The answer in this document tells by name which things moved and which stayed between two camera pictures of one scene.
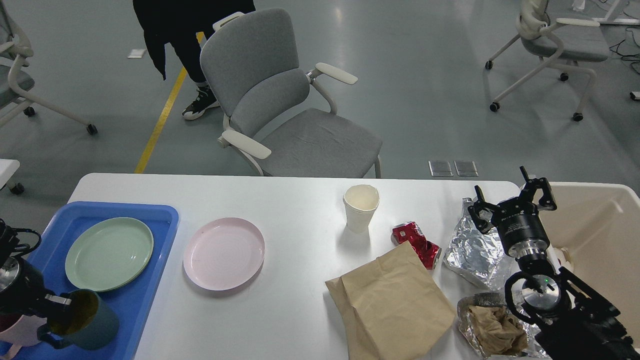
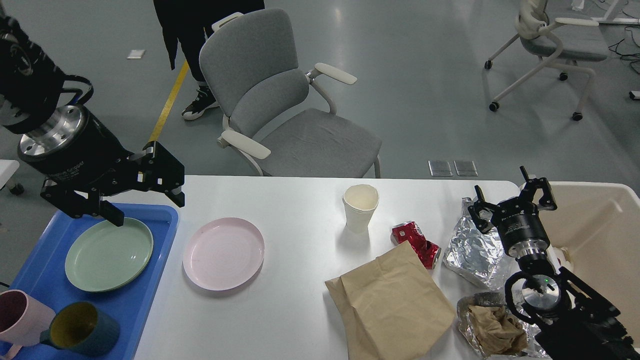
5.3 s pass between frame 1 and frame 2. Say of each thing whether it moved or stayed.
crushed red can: stayed
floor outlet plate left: stayed
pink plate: stayed
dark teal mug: moved
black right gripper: stayed
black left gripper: moved
